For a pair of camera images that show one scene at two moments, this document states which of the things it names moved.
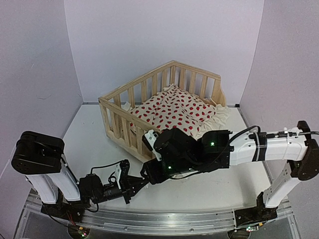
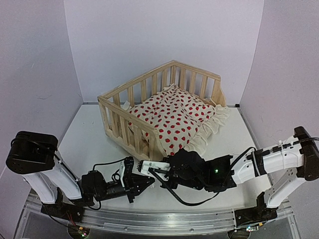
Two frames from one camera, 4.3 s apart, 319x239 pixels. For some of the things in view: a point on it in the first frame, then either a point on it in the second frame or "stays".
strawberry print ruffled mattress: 174,107 stays
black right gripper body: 181,167 -> 192,183
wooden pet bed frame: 129,129 stays
